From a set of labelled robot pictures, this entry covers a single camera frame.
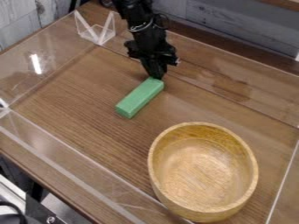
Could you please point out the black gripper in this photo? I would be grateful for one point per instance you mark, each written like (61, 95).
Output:
(150, 49)

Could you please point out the green rectangular block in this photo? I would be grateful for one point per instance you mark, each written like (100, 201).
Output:
(138, 97)

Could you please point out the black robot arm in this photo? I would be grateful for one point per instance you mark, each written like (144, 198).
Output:
(137, 12)

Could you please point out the brown wooden bowl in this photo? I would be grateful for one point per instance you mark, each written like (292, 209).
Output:
(202, 171)

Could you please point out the clear acrylic corner bracket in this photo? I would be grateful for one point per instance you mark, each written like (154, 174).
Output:
(98, 34)

